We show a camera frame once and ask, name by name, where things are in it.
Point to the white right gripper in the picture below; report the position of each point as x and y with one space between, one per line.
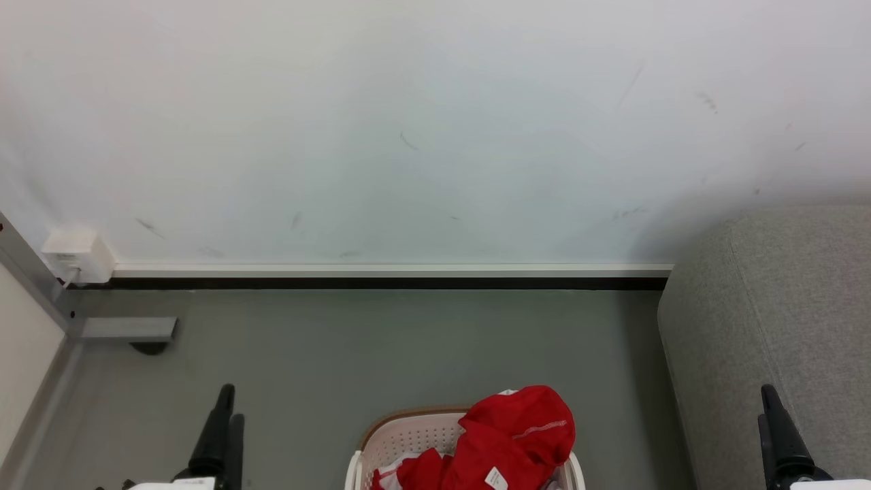
823 483

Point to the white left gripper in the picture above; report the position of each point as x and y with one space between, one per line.
184 484

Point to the red and white garment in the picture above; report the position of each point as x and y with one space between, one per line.
517 429

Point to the grey fabric sofa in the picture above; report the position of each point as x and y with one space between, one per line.
776 327

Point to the black partition foot pad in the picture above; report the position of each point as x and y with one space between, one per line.
150 348

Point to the grey metal partition foot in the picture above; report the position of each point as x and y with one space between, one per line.
126 329

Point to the white perforated laundry basket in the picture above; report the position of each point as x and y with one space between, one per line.
408 435

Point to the beige partition panel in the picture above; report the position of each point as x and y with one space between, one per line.
24 354

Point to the white and black baseboard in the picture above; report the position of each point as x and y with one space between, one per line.
388 276

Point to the white wall socket box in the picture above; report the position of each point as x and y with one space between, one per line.
78 253

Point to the grey metal partition frame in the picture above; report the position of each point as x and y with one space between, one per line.
30 279

